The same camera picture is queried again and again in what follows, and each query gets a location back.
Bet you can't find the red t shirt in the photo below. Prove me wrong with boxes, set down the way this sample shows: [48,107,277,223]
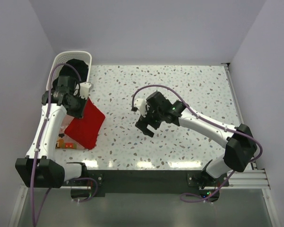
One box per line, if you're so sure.
[64,98,106,149]

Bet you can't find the white plastic laundry basket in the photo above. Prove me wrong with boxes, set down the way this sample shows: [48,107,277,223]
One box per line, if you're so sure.
[46,51,93,96]

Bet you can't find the folded pink t shirt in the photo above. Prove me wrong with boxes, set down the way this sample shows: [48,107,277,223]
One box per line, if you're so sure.
[55,115,78,149]

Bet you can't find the aluminium rail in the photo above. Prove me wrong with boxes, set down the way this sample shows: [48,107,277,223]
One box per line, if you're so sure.
[221,61,258,170]
[20,169,270,190]

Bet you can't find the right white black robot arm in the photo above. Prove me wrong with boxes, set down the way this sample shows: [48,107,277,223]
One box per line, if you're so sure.
[132,92,257,186]

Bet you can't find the aluminium right side rail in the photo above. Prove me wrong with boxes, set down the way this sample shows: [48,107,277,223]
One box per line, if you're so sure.
[221,61,258,170]

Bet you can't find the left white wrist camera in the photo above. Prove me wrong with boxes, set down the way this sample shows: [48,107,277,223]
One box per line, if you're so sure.
[80,82,94,99]

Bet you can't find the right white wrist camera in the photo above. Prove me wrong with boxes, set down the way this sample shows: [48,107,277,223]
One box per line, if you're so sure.
[132,98,147,117]

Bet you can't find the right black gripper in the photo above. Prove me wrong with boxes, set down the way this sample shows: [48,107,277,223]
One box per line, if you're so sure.
[135,103,164,138]

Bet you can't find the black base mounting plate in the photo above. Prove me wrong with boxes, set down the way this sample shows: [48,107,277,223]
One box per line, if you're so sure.
[63,170,227,199]

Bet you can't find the aluminium front rail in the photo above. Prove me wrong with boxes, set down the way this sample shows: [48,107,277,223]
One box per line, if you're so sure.
[20,169,270,190]

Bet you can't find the black garment in basket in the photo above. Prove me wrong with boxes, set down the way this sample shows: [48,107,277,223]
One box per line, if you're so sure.
[58,59,89,82]

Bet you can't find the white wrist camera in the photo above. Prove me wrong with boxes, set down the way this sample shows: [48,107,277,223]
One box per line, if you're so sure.
[80,82,94,99]
[132,98,147,117]

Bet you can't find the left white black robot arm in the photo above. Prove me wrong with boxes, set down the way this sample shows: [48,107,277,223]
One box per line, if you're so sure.
[15,76,92,188]

